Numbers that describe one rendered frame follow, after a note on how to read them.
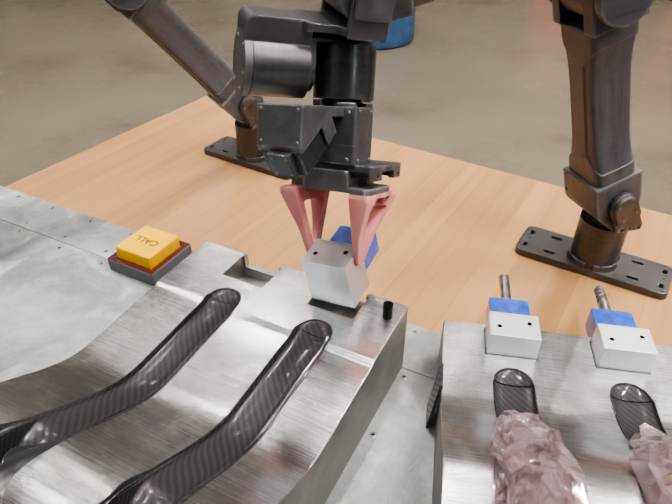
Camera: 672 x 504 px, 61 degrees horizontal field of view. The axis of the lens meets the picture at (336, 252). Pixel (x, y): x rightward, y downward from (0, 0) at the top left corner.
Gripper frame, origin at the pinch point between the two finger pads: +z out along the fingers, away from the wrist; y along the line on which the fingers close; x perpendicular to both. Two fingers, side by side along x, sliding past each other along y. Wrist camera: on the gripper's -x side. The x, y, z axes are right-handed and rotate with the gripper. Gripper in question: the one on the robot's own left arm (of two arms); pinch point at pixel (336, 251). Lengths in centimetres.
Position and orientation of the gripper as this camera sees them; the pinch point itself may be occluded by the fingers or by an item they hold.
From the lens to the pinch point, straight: 57.4
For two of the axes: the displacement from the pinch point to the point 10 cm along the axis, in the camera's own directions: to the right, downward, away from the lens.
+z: -0.5, 9.7, 2.5
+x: 4.9, -1.9, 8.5
